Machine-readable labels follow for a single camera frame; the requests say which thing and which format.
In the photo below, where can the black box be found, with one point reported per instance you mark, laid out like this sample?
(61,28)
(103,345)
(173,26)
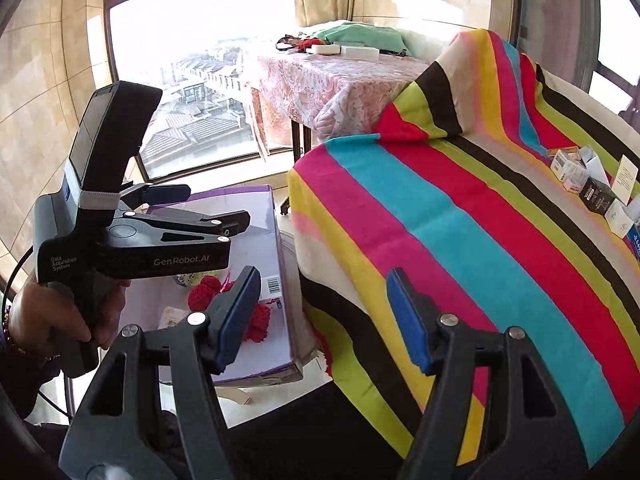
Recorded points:
(600,195)

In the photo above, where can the purple-edged cardboard box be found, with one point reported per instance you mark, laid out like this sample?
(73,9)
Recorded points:
(255,260)

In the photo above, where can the green cloth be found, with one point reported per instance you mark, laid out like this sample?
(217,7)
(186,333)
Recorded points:
(360,35)

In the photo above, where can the white box with text panel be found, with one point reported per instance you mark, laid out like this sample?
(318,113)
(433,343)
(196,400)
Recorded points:
(627,177)

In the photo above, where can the grey-framed window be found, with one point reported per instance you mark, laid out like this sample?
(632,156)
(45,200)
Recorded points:
(610,20)

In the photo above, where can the blue and white box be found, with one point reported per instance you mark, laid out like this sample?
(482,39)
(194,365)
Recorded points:
(635,242)

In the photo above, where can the side table with pink cloth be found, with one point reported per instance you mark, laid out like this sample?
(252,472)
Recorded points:
(325,90)

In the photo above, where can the red crochet piece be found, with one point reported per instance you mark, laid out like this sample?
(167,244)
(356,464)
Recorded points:
(205,292)
(259,322)

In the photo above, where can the small printed packet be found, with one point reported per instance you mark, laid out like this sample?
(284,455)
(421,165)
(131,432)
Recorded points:
(174,317)

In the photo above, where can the yellow crochet piece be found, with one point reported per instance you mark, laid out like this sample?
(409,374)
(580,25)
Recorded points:
(192,278)

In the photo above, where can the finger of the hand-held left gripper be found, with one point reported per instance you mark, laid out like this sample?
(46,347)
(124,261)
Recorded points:
(200,222)
(167,193)

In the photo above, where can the red cloth item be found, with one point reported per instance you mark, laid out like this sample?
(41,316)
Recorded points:
(302,46)

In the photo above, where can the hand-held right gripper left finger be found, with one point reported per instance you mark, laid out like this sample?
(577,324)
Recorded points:
(240,317)

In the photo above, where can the person's left hand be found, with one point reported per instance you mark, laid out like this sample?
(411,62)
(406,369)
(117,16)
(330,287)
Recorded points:
(35,315)

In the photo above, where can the striped tablecloth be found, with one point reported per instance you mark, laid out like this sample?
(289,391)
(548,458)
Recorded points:
(450,220)

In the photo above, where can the white foam block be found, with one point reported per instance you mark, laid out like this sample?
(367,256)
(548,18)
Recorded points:
(322,49)
(361,52)

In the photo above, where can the open white carton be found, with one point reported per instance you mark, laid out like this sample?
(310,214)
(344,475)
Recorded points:
(595,162)

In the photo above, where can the small plain white box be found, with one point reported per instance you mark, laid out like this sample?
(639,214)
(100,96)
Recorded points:
(619,220)

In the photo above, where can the white box with grey print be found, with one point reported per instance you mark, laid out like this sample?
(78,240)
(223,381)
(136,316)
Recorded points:
(567,170)

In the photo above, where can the wooden scrap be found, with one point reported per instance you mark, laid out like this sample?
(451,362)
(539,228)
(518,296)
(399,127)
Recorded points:
(237,396)

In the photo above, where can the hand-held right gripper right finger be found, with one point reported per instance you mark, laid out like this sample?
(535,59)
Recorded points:
(406,317)

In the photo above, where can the brown-framed window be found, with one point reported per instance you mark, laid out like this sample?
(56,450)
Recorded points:
(190,60)

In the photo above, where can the person's left forearm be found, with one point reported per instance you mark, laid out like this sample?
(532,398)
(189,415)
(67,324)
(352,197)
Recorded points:
(25,380)

